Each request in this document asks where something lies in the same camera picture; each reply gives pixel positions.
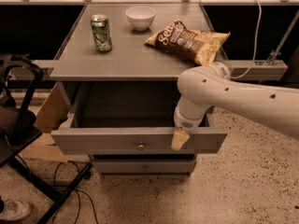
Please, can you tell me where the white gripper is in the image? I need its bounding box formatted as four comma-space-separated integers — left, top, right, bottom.
171, 96, 211, 150

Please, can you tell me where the grey top drawer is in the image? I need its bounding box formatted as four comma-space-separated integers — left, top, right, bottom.
50, 81, 228, 156

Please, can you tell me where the grey drawer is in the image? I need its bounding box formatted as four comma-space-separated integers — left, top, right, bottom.
50, 81, 228, 156
93, 159, 196, 174

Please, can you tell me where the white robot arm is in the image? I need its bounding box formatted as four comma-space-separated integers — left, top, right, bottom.
171, 62, 299, 150

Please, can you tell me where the grey bottom drawer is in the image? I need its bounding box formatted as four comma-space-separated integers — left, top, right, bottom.
93, 159, 196, 174

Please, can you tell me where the grey drawer cabinet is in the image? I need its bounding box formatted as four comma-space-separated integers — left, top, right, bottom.
50, 3, 227, 163

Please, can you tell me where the brown chip bag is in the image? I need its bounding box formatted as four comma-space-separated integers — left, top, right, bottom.
145, 20, 230, 65

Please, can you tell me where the white bowl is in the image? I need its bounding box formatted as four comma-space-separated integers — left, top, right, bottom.
125, 6, 156, 31

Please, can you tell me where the cardboard sheet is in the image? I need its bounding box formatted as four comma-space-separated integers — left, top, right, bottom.
21, 85, 69, 162

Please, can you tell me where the green soda can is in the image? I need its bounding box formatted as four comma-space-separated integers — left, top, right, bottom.
91, 14, 112, 52

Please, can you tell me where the white sneaker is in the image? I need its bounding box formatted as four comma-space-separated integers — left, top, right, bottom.
0, 200, 31, 221

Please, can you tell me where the black floor cable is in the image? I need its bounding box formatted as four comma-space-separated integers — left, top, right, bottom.
51, 160, 100, 224

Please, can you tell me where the white hanging cable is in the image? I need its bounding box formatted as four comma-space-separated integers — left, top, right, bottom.
230, 0, 263, 80

